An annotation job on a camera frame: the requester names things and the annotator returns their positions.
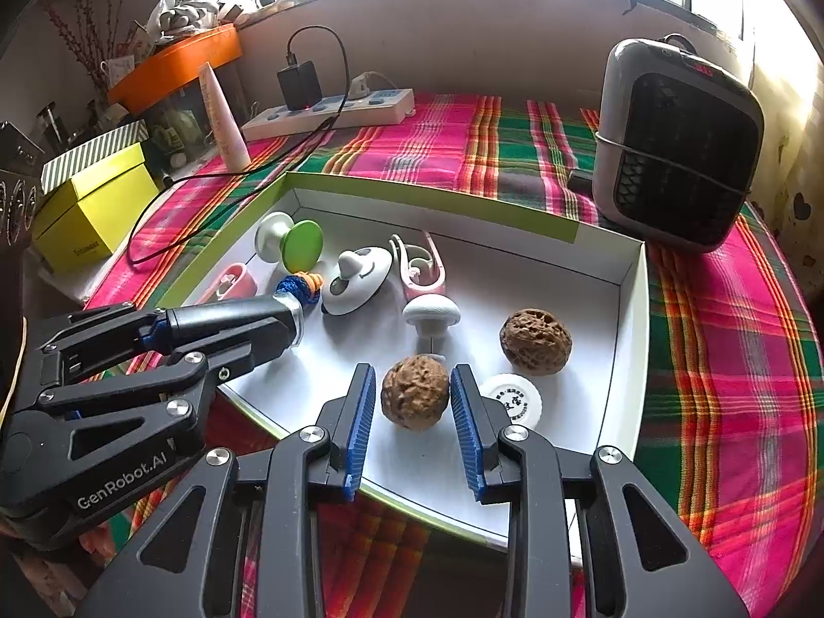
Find cream heart print curtain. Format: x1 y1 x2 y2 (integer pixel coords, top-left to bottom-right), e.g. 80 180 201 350
740 0 824 284

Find white mushroom shaped knob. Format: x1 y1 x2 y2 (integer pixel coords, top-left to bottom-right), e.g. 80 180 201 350
402 294 461 362

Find brown walnut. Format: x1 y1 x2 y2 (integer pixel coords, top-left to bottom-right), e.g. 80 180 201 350
501 309 574 374
381 354 450 429

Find black charger with cable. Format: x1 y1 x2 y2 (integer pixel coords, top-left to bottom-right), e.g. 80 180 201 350
127 26 352 266

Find yellow box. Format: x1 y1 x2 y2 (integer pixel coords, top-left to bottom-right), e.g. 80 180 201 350
32 143 162 274

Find dried red branches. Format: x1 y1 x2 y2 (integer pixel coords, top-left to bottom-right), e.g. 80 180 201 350
42 0 113 94

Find pink white oblong case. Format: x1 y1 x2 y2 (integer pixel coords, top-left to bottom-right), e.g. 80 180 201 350
199 263 259 300

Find white plug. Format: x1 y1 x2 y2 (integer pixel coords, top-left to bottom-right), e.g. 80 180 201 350
348 72 400 100

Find blue orange knitted toy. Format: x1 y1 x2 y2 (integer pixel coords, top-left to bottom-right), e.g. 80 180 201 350
276 272 321 306

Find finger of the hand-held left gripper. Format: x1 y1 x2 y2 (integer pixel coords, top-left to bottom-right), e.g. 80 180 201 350
39 328 290 465
22 304 169 387

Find green white spool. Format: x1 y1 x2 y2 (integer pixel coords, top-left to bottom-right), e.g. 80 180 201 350
255 212 324 273

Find green white striped box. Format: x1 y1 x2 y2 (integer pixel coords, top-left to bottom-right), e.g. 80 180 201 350
42 119 150 194

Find white paper bundle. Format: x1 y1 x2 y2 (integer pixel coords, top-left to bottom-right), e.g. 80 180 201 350
138 0 242 46

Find green white cardboard box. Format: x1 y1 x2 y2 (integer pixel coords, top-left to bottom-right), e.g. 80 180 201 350
151 170 650 551

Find yellow cable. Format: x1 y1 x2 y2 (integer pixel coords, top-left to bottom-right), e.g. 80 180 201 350
0 315 28 419

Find white round cap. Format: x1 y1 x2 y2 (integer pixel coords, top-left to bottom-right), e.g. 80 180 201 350
479 373 543 429

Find white power strip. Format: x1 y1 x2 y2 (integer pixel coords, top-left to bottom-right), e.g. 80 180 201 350
241 87 416 141

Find pink white clip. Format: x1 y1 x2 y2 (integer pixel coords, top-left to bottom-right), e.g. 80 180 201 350
388 232 448 300

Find white panda face gadget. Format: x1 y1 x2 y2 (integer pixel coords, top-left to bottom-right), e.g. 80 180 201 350
322 248 393 316

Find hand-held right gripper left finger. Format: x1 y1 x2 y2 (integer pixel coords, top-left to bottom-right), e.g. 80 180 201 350
75 364 377 618

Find orange tray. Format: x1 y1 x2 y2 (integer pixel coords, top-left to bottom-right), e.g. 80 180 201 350
108 24 244 113

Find pink green plaid blanket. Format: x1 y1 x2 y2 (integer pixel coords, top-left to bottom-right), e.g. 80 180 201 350
83 91 824 618

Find cream lotion tube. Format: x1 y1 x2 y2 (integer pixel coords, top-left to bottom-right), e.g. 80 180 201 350
201 63 252 171

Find silver knobbed device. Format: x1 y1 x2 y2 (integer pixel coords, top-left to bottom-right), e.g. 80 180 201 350
0 119 46 246

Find grey black fan heater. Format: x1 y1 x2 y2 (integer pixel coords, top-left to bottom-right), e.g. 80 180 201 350
591 35 766 253

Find glass tank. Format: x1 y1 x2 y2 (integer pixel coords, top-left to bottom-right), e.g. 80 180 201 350
142 71 246 168

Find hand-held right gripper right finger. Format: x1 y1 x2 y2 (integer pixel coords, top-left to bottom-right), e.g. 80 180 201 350
449 364 752 618

